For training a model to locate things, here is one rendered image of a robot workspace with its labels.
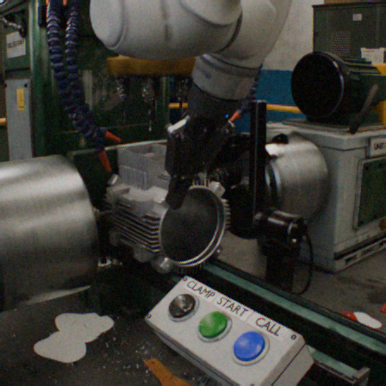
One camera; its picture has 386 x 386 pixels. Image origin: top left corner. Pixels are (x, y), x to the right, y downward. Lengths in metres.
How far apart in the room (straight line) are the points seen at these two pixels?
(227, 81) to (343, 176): 0.59
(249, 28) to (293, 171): 0.51
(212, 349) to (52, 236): 0.36
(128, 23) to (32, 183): 0.35
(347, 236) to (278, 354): 0.86
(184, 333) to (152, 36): 0.30
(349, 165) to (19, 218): 0.80
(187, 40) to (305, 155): 0.65
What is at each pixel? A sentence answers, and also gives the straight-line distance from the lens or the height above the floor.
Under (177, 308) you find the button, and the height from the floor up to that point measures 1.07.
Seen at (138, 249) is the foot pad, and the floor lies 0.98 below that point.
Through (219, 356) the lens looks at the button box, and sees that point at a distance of 0.44.
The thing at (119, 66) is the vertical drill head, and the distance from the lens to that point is 0.89.
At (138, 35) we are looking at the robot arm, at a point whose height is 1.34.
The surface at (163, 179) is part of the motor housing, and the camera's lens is 0.89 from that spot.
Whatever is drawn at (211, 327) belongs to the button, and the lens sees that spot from 0.45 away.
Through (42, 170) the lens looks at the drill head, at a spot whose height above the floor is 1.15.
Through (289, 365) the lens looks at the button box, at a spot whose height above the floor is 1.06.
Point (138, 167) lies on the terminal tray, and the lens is 0.92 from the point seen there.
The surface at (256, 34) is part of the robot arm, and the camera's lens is 0.60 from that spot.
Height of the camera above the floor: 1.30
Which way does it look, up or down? 15 degrees down
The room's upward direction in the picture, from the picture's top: straight up
